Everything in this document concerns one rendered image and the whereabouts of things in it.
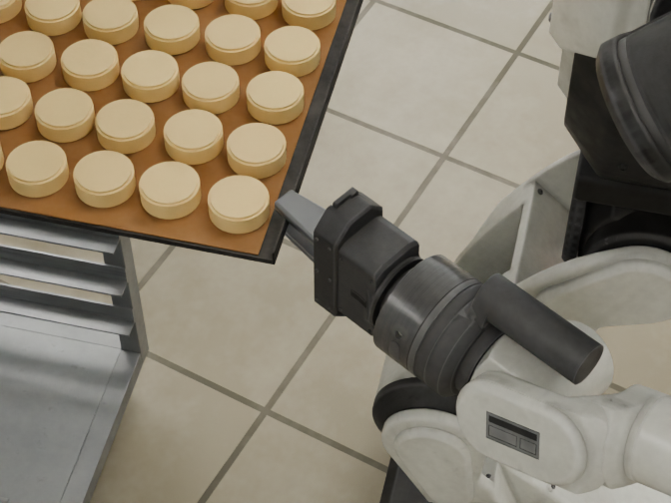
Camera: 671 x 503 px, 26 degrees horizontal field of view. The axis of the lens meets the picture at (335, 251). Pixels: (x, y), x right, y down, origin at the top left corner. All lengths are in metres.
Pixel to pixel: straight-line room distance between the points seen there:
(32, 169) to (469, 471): 0.59
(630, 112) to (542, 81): 1.81
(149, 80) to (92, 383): 0.87
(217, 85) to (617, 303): 0.40
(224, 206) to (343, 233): 0.12
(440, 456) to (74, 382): 0.72
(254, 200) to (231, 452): 1.04
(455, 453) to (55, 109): 0.55
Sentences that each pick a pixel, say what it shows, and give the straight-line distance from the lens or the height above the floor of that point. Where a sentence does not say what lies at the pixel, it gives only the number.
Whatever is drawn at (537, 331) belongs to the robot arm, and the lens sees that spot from 1.05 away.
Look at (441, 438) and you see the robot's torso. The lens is 1.50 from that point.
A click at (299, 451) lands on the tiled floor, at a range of 2.17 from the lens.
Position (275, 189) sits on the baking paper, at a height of 0.95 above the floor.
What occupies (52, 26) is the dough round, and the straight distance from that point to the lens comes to 1.35.
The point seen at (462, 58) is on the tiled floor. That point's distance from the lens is 2.71.
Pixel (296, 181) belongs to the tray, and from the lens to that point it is 1.22.
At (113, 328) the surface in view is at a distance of 2.03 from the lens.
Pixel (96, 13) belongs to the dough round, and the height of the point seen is 0.97.
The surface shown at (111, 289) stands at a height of 0.32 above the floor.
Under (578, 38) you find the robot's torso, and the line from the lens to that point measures 1.03.
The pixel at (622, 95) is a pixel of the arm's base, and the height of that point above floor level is 1.25.
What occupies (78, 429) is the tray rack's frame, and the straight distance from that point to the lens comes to 2.05.
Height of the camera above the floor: 1.86
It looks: 51 degrees down
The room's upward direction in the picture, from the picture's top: straight up
